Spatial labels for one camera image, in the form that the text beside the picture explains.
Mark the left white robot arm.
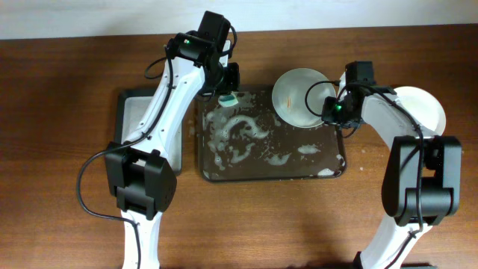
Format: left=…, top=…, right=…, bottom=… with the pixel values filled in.
left=105, top=31, right=239, bottom=268

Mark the centre black dish tray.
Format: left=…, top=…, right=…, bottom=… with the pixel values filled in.
left=197, top=85, right=347, bottom=183

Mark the white plate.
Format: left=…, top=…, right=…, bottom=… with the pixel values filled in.
left=394, top=86, right=446, bottom=135
left=272, top=68, right=336, bottom=129

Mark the green sponge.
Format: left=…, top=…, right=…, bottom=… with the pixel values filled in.
left=218, top=92, right=238, bottom=108

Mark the left black soapy tray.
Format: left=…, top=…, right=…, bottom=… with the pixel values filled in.
left=114, top=87, right=182, bottom=176

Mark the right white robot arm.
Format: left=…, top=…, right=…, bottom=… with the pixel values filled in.
left=321, top=82, right=462, bottom=268

